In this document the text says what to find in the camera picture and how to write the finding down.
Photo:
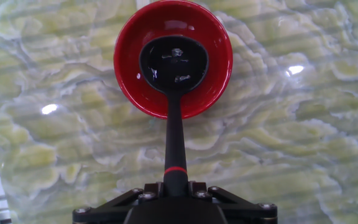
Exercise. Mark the green marble pattern mat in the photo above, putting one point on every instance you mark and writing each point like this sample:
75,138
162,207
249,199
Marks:
259,140

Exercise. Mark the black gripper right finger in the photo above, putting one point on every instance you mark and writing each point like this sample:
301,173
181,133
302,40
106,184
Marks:
247,211

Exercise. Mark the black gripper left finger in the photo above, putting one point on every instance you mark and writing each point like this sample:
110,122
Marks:
104,211

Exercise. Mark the red bowl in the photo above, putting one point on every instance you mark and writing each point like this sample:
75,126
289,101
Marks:
129,62

